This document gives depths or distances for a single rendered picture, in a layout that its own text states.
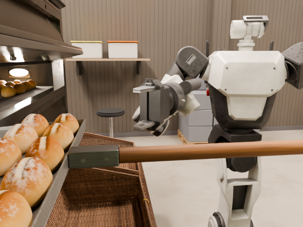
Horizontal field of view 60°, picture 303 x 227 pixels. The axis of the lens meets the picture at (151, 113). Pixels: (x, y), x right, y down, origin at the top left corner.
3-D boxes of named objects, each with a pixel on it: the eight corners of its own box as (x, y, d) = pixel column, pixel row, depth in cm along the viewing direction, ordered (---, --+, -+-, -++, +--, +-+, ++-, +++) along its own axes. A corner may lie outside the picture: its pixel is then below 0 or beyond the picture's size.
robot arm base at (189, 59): (168, 75, 115) (178, 51, 115) (196, 86, 115) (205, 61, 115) (171, 70, 100) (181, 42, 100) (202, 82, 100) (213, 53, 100)
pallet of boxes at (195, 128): (237, 134, 480) (242, 73, 457) (258, 148, 407) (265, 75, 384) (177, 136, 468) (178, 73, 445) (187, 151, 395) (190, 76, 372)
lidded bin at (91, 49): (103, 58, 421) (102, 42, 416) (102, 58, 386) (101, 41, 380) (75, 58, 415) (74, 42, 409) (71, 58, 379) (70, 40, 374)
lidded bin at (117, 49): (136, 58, 429) (135, 42, 423) (138, 58, 393) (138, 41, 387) (108, 58, 422) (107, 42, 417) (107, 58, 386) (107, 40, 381)
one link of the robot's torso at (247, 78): (194, 116, 129) (197, 42, 122) (265, 118, 126) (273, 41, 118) (199, 134, 100) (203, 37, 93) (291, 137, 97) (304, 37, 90)
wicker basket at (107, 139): (56, 202, 148) (52, 155, 143) (72, 162, 203) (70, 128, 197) (141, 196, 154) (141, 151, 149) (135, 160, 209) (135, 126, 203)
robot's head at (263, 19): (238, 32, 104) (241, 14, 98) (260, 32, 103) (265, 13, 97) (240, 41, 99) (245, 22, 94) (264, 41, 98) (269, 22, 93)
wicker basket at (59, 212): (17, 297, 89) (8, 225, 83) (52, 206, 143) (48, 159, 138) (158, 280, 96) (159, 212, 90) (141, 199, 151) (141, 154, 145)
